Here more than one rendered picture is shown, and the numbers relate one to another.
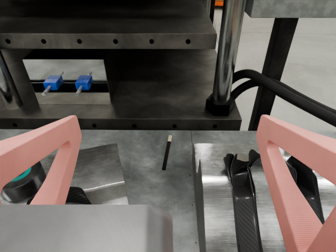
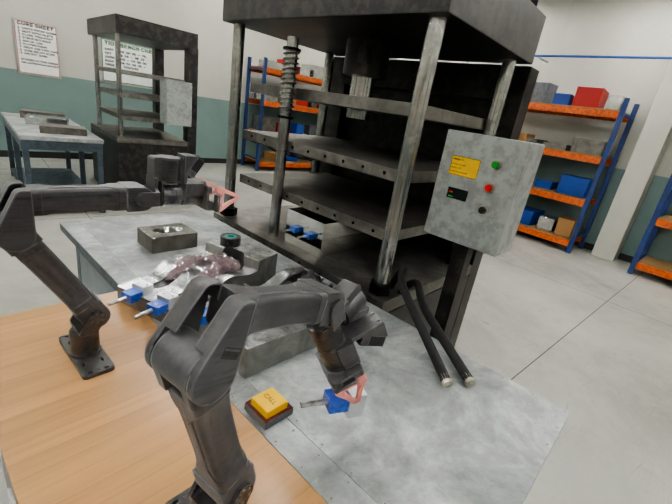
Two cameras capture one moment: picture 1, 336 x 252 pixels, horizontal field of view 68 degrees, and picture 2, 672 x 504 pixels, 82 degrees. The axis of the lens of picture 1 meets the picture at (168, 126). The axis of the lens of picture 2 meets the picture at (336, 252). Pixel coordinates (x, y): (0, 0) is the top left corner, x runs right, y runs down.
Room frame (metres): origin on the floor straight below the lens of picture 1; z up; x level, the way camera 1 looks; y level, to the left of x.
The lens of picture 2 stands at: (-0.54, -0.95, 1.47)
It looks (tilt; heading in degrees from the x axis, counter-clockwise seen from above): 20 degrees down; 39
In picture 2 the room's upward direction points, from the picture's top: 9 degrees clockwise
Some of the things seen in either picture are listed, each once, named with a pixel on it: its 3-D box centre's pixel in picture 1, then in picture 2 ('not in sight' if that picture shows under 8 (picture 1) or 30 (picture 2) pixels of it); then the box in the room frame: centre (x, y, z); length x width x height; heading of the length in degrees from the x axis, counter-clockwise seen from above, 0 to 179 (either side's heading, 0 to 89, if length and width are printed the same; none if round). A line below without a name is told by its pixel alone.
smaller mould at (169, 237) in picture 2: not in sight; (167, 237); (0.22, 0.62, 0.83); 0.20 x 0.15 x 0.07; 179
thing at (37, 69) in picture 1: (88, 56); (336, 227); (1.03, 0.34, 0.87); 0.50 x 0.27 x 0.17; 179
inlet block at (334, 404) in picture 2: not in sight; (331, 401); (-0.02, -0.59, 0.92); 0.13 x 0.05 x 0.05; 154
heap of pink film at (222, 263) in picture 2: not in sight; (207, 264); (0.14, 0.16, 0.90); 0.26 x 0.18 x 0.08; 16
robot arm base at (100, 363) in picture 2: not in sight; (85, 341); (-0.29, 0.00, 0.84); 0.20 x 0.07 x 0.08; 90
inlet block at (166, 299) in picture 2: not in sight; (154, 308); (-0.10, 0.04, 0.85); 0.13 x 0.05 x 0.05; 16
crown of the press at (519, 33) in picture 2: not in sight; (367, 54); (1.11, 0.39, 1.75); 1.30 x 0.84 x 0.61; 89
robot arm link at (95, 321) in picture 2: not in sight; (86, 317); (-0.28, 0.00, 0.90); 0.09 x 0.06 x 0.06; 90
